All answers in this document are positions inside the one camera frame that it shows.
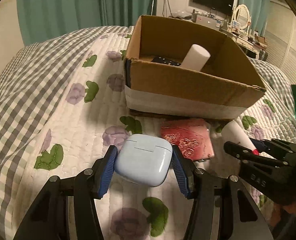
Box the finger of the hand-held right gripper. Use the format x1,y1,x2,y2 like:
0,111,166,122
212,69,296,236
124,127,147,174
224,141,291,168
253,138,296,156

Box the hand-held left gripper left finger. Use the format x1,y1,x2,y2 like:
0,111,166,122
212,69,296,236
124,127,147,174
13,145,119,240

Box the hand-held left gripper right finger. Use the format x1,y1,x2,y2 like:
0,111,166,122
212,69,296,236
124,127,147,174
171,145,274,240

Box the white tube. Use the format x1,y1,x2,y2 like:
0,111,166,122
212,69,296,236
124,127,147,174
221,120,259,155

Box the light blue earbuds case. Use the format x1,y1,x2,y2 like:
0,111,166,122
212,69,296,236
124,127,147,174
114,134,173,187

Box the cardboard box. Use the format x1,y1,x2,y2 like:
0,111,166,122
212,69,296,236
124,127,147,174
124,15,266,120

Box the person's right hand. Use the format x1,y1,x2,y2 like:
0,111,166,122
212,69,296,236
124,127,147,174
271,201,296,222

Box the red floral wallet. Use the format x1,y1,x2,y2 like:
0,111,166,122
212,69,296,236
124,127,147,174
160,118,215,162

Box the white floral quilt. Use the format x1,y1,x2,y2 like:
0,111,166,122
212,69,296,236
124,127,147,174
33,31,296,240

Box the white wardrobe door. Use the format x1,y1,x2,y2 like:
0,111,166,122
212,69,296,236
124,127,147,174
265,0,296,85

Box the white cylinder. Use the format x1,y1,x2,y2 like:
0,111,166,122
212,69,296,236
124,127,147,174
180,44,211,70

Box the white dressing table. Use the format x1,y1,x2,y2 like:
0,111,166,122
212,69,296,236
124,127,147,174
226,29,268,60

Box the dark remote control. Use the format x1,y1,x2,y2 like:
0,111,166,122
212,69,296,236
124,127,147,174
150,56,182,67

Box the grey checked bed sheet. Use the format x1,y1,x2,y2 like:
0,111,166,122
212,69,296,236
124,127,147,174
0,26,292,232

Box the white oval vanity mirror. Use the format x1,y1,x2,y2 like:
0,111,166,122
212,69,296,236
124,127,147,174
232,4,252,34

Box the teal curtain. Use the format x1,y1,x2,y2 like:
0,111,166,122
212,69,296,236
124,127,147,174
239,0,271,37

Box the green curtain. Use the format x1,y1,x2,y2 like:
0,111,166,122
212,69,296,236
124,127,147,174
15,0,158,46

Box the hanging black cables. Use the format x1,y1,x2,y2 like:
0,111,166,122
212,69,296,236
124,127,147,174
162,0,174,17

